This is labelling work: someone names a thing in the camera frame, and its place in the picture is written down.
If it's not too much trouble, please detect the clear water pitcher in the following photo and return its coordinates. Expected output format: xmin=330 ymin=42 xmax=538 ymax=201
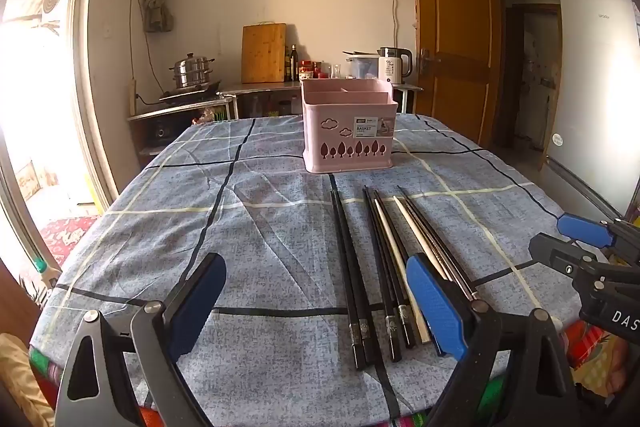
xmin=346 ymin=55 xmax=379 ymax=80

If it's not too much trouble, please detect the wooden cutting board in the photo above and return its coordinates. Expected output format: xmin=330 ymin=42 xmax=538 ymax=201
xmin=241 ymin=23 xmax=287 ymax=84

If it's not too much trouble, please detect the black chopstick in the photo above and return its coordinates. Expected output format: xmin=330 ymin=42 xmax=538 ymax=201
xmin=332 ymin=189 xmax=377 ymax=365
xmin=362 ymin=186 xmax=403 ymax=363
xmin=366 ymin=187 xmax=417 ymax=349
xmin=329 ymin=189 xmax=365 ymax=371

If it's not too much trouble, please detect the wooden door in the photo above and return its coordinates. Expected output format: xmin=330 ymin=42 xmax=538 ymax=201
xmin=411 ymin=0 xmax=502 ymax=148

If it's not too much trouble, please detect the red patterned rug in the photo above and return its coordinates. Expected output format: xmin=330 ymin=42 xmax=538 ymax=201
xmin=40 ymin=214 xmax=101 ymax=268

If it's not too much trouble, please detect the pink utensil basket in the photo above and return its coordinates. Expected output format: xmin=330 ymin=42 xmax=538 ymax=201
xmin=300 ymin=78 xmax=400 ymax=174

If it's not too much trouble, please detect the white refrigerator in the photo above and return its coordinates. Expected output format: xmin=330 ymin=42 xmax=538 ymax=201
xmin=542 ymin=0 xmax=640 ymax=220

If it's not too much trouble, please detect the steel steamer pot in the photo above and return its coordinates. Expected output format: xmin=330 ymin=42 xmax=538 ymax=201
xmin=168 ymin=53 xmax=216 ymax=89

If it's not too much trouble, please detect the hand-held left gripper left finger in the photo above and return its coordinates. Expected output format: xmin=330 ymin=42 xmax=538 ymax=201
xmin=55 ymin=252 xmax=228 ymax=427

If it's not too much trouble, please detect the white sliding door frame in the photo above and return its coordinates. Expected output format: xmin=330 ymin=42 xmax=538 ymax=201
xmin=0 ymin=0 xmax=118 ymax=288

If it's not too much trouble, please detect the blue plaid tablecloth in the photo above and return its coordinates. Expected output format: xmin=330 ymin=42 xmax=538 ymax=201
xmin=30 ymin=113 xmax=573 ymax=427

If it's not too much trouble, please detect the wooden chopstick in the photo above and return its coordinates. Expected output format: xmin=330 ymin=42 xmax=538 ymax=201
xmin=392 ymin=195 xmax=455 ymax=283
xmin=374 ymin=198 xmax=432 ymax=344

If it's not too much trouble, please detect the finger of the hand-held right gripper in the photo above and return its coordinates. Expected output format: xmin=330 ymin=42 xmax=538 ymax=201
xmin=528 ymin=232 xmax=611 ymax=282
xmin=556 ymin=213 xmax=640 ymax=265

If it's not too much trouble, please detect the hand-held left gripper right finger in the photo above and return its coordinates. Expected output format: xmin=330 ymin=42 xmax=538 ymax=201
xmin=405 ymin=253 xmax=586 ymax=427

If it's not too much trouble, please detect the low metal shelf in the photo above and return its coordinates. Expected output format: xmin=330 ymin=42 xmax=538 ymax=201
xmin=126 ymin=94 xmax=236 ymax=155

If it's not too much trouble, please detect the metal kitchen shelf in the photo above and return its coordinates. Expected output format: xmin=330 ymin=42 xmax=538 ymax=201
xmin=220 ymin=79 xmax=423 ymax=118

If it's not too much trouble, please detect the black induction cooker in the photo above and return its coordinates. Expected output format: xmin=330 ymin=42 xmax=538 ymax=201
xmin=159 ymin=79 xmax=223 ymax=102

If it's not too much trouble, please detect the white electric kettle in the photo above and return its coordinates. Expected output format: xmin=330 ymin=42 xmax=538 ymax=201
xmin=377 ymin=47 xmax=414 ymax=84

